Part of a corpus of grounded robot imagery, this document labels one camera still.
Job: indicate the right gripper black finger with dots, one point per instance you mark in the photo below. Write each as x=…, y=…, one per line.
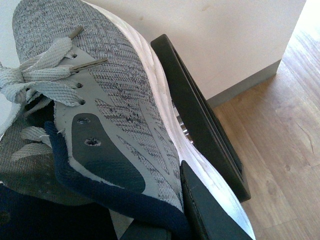
x=207, y=218

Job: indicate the grey knit sneaker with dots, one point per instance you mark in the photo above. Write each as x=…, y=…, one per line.
x=92, y=149

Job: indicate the black metal shoe rack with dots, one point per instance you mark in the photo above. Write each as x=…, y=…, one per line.
x=205, y=129

